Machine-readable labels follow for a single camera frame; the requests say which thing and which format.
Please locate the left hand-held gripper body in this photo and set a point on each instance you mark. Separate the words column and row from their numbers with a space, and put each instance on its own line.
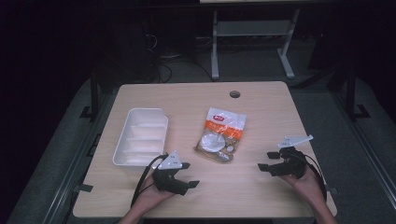
column 169, row 161

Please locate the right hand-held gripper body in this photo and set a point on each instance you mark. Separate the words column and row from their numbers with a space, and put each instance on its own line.
column 291, row 166

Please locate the white plastic bin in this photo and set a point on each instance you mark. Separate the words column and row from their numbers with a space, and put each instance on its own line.
column 141, row 137

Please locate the orange and clear snack bag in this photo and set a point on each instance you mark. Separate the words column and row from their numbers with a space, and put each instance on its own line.
column 222, row 133

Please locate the person's right hand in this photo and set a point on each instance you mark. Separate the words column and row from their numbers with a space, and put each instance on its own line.
column 308, row 186

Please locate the person's left hand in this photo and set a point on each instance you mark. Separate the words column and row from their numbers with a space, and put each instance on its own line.
column 149, row 196

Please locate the black metal stand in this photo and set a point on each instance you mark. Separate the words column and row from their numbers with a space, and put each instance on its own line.
column 351, row 93
column 94, row 96

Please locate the white metal desk frame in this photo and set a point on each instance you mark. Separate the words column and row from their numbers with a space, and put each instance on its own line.
column 249, row 28

